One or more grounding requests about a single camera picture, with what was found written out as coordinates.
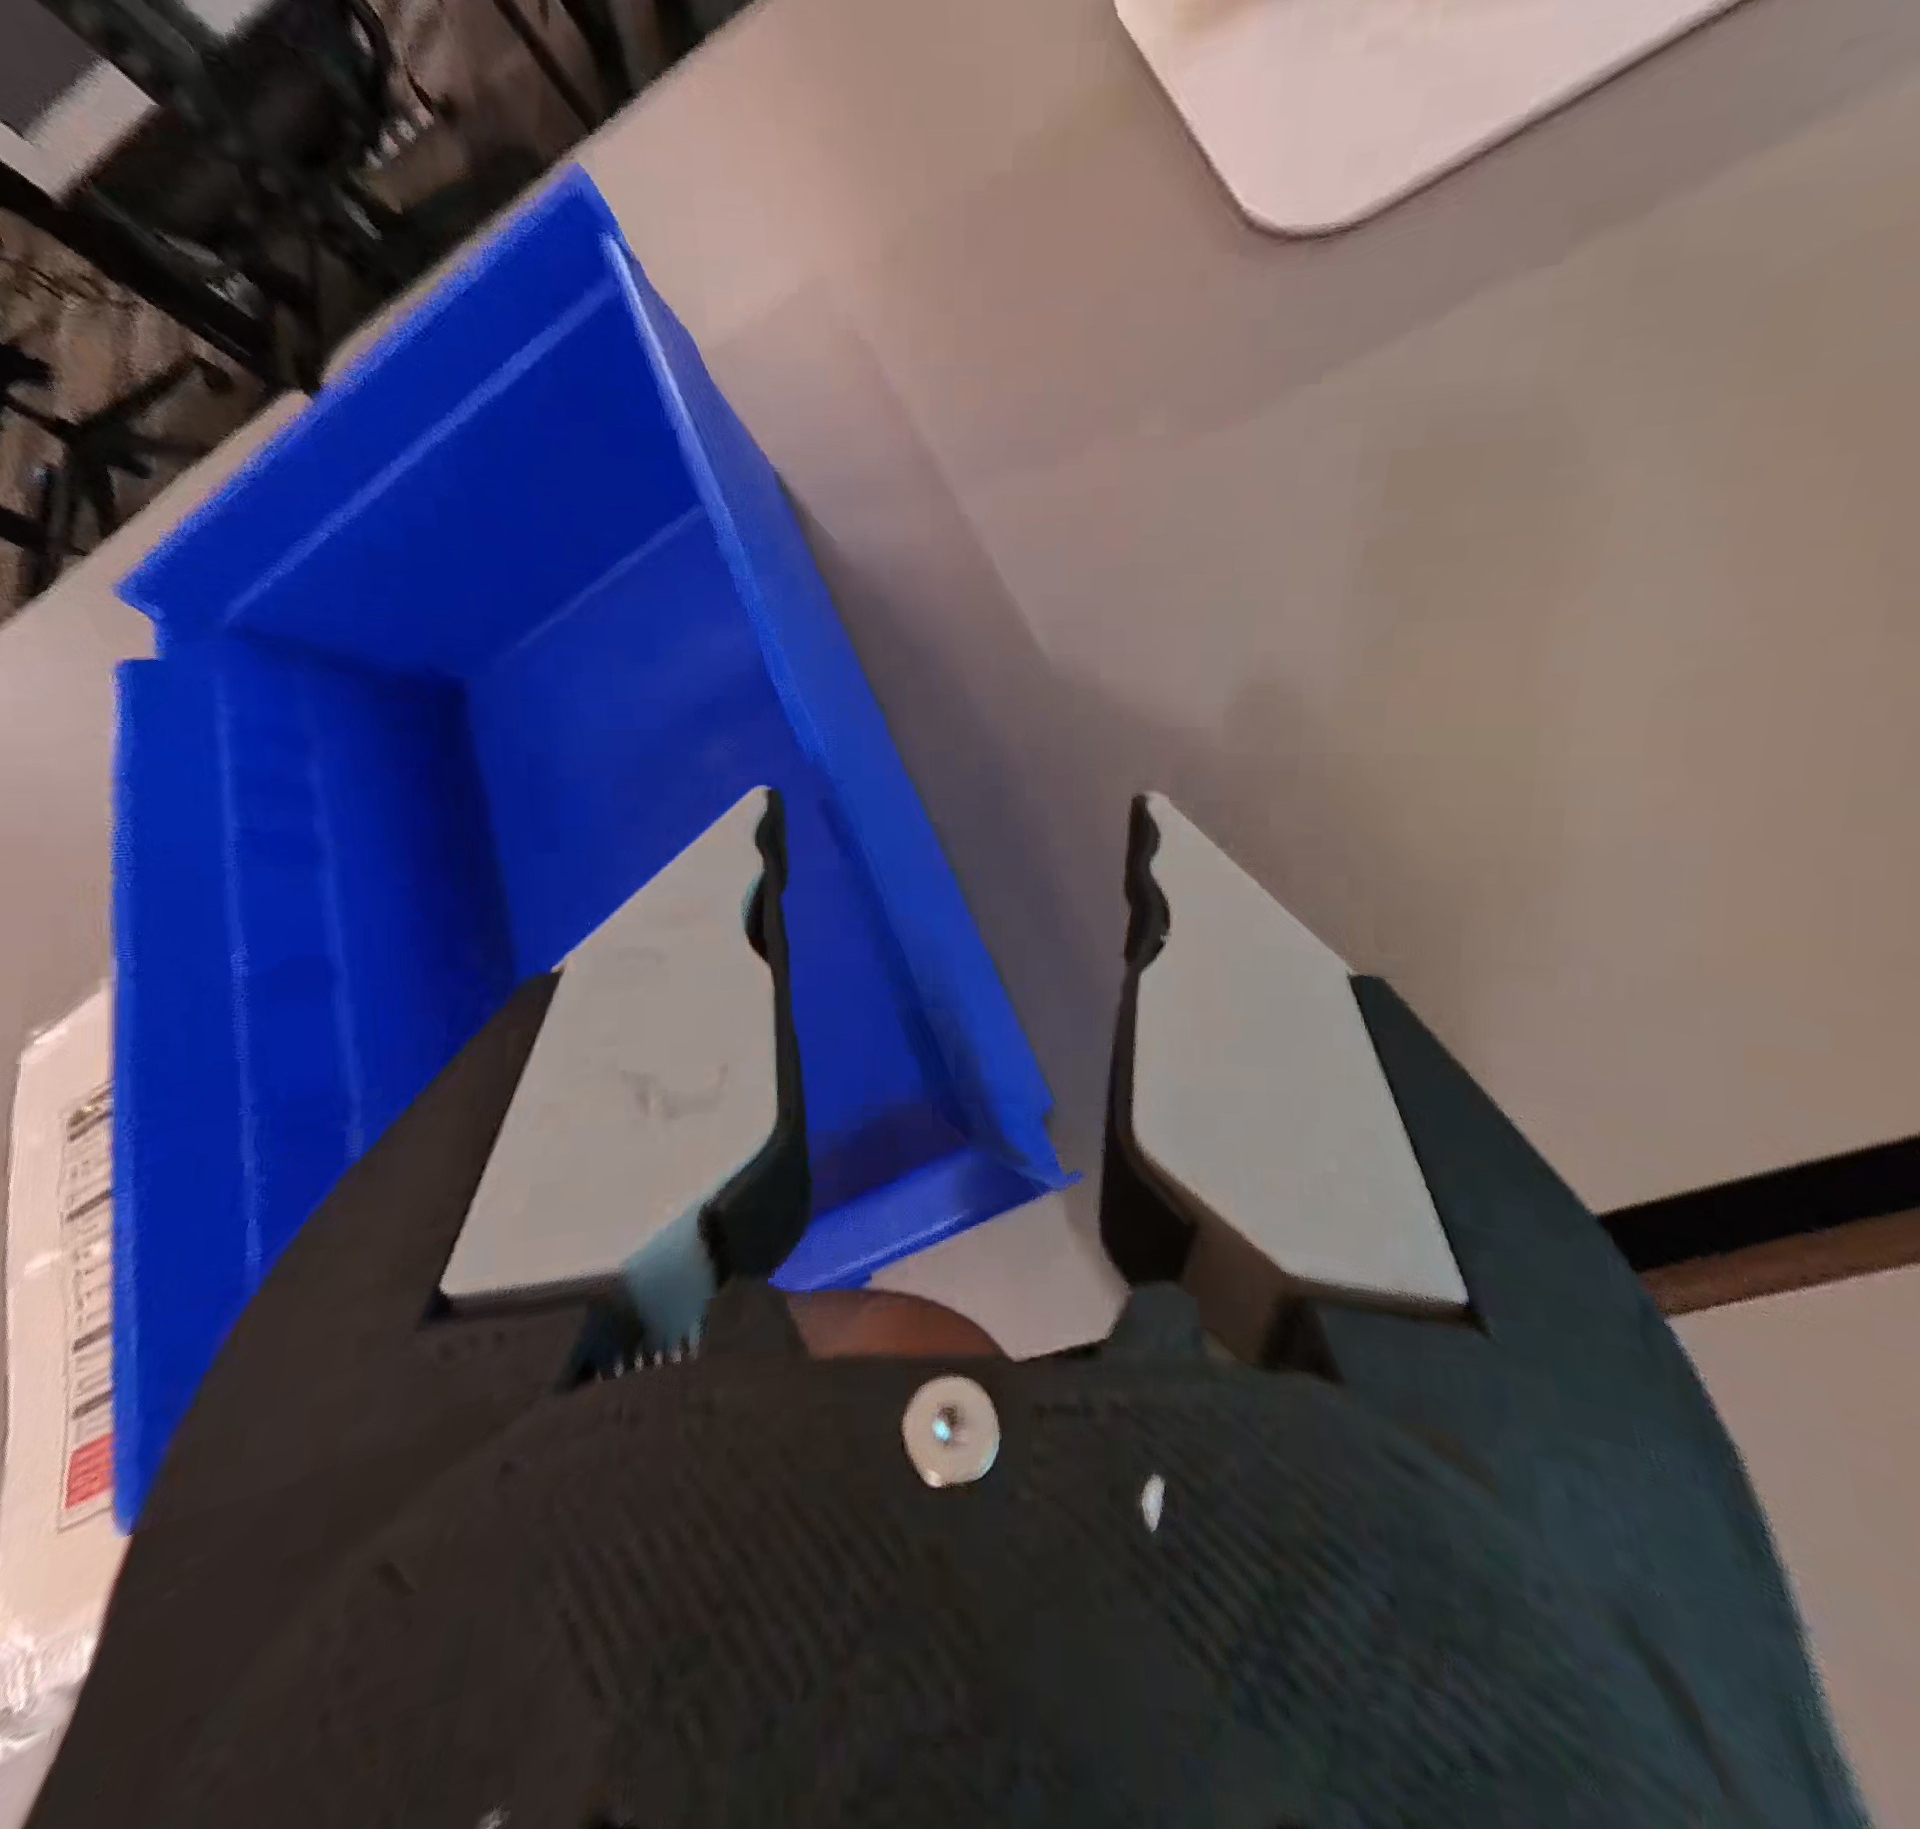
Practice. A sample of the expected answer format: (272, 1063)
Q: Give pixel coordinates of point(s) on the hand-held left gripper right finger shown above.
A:
(1276, 1111)

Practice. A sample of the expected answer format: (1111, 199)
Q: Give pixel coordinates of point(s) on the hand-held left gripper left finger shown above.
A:
(630, 1094)

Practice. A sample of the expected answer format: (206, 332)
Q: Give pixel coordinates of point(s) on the blue plastic bin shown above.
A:
(391, 661)

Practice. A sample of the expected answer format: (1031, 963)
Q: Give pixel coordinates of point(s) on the white paper label sheet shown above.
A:
(45, 1260)

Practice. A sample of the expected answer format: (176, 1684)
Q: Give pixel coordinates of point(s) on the black tripod stands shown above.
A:
(150, 261)

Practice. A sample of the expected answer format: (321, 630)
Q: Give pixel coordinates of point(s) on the white stand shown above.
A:
(1395, 74)

